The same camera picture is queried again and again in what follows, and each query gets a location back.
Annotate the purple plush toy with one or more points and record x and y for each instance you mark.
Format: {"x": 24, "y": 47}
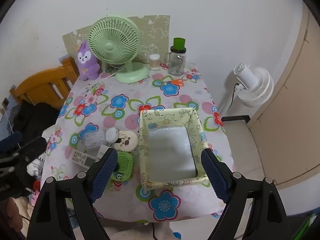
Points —
{"x": 87, "y": 63}

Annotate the white dome light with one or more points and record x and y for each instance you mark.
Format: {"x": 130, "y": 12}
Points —
{"x": 112, "y": 133}

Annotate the beige door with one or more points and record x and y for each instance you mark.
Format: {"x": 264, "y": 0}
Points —
{"x": 295, "y": 105}

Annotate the blue item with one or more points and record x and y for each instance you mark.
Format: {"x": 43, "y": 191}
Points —
{"x": 63, "y": 58}

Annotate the cotton swab jar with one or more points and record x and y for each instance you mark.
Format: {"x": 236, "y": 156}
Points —
{"x": 154, "y": 61}

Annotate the black clothing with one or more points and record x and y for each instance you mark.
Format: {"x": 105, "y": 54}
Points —
{"x": 37, "y": 120}

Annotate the clear container of white clips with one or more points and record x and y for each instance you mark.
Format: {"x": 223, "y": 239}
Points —
{"x": 93, "y": 138}

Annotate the glass mug jar green lid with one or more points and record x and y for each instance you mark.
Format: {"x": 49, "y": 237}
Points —
{"x": 176, "y": 62}

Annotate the wooden chair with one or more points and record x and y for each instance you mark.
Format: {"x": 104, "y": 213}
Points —
{"x": 42, "y": 85}

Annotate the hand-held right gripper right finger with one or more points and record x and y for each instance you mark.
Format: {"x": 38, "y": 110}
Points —
{"x": 212, "y": 173}

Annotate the green printed fabric storage box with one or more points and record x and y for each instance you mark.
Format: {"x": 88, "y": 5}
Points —
{"x": 150, "y": 120}

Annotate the green desk fan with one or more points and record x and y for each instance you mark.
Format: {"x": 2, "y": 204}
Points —
{"x": 113, "y": 40}

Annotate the green mesh device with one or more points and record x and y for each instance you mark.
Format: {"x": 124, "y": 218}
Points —
{"x": 125, "y": 162}

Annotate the floral tablecloth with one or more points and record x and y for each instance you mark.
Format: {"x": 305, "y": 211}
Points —
{"x": 175, "y": 98}

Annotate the pale green printed board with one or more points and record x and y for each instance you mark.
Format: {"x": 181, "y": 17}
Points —
{"x": 156, "y": 30}

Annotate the person's left forearm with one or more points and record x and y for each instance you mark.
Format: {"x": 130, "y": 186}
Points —
{"x": 12, "y": 212}

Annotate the cream round compact mirror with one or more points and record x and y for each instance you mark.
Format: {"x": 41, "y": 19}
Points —
{"x": 128, "y": 140}

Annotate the white standing fan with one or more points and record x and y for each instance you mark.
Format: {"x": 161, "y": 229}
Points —
{"x": 255, "y": 87}

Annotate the white remote control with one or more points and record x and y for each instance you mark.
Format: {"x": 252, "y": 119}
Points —
{"x": 80, "y": 156}

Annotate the white power adapter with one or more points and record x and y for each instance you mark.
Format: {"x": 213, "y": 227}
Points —
{"x": 102, "y": 151}

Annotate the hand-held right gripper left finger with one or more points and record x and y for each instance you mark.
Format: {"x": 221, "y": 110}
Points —
{"x": 105, "y": 171}

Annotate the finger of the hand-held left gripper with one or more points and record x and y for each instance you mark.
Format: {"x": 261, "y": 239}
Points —
{"x": 11, "y": 140}
{"x": 32, "y": 146}

